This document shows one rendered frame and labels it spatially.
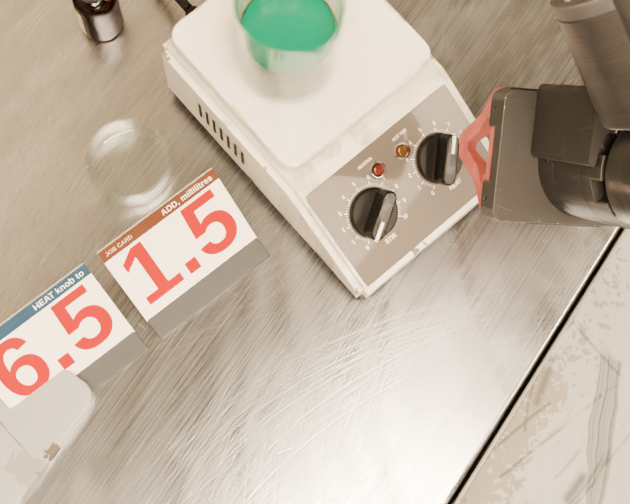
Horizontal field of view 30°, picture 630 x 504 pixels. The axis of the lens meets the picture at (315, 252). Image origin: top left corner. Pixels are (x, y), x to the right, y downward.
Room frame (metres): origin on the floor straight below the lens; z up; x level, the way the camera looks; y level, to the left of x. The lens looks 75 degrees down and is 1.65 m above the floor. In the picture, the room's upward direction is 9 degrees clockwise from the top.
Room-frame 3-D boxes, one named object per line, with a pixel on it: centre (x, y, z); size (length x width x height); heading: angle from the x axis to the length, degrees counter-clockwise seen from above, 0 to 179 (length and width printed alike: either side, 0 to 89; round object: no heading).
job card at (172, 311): (0.18, 0.08, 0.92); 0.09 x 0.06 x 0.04; 138
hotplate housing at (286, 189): (0.29, 0.01, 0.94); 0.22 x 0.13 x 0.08; 49
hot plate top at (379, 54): (0.31, 0.03, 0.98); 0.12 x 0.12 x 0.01; 49
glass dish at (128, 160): (0.24, 0.13, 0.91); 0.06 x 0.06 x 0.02
